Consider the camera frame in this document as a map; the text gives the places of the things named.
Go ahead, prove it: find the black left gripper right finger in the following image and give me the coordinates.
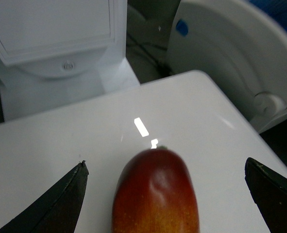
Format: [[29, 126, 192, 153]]
[[245, 157, 287, 233]]

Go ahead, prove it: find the white checkout scale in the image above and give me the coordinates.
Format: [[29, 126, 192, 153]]
[[0, 71, 287, 233]]

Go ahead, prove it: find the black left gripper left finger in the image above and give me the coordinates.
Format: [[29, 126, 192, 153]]
[[0, 161, 89, 233]]

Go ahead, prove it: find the white blue label printer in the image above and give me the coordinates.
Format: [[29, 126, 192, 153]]
[[166, 0, 287, 133]]

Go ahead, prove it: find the dark red mango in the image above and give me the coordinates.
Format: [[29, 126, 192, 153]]
[[111, 147, 200, 233]]

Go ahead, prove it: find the white POS terminal stand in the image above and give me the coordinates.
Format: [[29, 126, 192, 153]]
[[0, 0, 139, 121]]

